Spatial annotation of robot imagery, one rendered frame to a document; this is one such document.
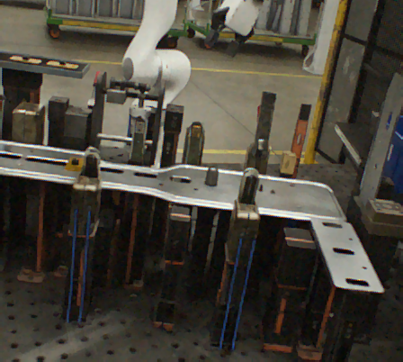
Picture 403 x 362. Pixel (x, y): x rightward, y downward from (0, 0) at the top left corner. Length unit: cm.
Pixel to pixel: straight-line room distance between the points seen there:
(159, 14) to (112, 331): 95
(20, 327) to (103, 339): 19
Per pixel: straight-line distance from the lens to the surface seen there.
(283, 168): 160
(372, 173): 152
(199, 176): 151
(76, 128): 163
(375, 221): 139
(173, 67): 189
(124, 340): 140
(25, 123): 162
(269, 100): 155
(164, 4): 186
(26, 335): 141
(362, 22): 431
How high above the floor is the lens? 158
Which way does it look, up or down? 21 degrees down
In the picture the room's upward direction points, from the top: 9 degrees clockwise
